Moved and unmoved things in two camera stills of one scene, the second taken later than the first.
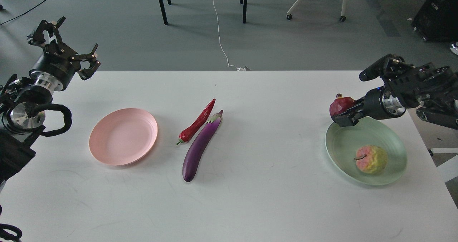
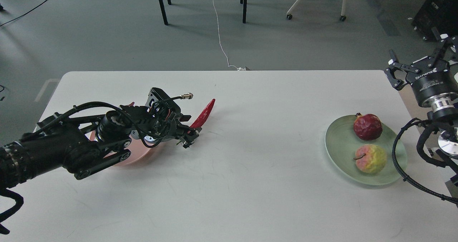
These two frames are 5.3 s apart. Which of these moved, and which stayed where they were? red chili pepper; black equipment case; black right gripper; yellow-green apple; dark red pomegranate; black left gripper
Moved: black left gripper; dark red pomegranate; black right gripper
Stayed: black equipment case; yellow-green apple; red chili pepper
